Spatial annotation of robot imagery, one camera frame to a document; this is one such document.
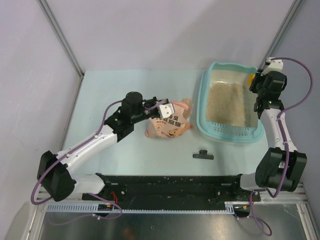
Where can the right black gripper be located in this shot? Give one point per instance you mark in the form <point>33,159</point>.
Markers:
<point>258,77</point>

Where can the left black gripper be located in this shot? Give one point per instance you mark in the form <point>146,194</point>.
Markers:
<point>156,103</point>

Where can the yellow plastic litter scoop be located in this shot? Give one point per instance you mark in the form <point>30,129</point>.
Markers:
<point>250,79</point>

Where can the pink cat litter bag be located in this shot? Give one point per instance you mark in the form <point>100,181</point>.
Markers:
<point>174,125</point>

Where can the black bag clip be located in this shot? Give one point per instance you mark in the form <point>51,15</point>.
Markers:
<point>203,154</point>

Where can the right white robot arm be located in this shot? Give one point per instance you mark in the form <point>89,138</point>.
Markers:
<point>282,166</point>

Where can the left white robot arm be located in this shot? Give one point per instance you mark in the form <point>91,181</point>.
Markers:
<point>57,171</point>

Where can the clean litter in box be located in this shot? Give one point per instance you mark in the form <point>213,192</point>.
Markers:
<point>226,105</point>

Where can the teal plastic litter box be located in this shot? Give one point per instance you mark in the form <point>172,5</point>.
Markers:
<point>230,73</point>

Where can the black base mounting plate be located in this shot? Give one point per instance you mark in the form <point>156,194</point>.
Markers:
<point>222,188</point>

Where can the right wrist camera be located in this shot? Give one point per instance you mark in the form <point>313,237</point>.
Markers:
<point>272,66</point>

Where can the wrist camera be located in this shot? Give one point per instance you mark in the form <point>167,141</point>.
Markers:
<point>272,66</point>
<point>166,110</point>

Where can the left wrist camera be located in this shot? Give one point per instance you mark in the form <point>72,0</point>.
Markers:
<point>166,110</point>

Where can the grey slotted cable duct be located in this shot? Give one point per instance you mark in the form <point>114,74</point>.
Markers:
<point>102,208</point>

